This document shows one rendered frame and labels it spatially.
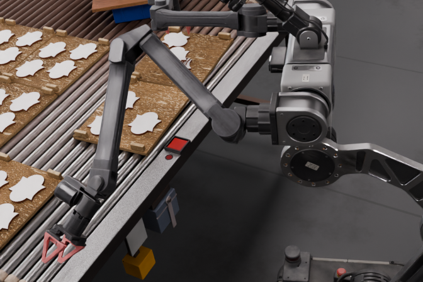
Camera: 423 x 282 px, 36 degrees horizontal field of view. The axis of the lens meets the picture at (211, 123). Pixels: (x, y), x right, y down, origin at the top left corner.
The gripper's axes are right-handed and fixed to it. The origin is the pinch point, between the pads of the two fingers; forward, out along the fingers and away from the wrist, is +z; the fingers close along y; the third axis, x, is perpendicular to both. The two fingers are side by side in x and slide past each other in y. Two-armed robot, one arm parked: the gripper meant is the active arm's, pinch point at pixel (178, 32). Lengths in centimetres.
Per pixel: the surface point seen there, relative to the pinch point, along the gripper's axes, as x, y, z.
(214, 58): 1.7, -15.0, 13.0
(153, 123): 49, -1, 11
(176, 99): 32.0, -5.7, 12.5
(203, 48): -6.8, -7.6, 13.1
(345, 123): -68, -67, 108
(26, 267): 122, 22, 13
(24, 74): 19, 72, 11
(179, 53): 4.9, -0.1, 8.2
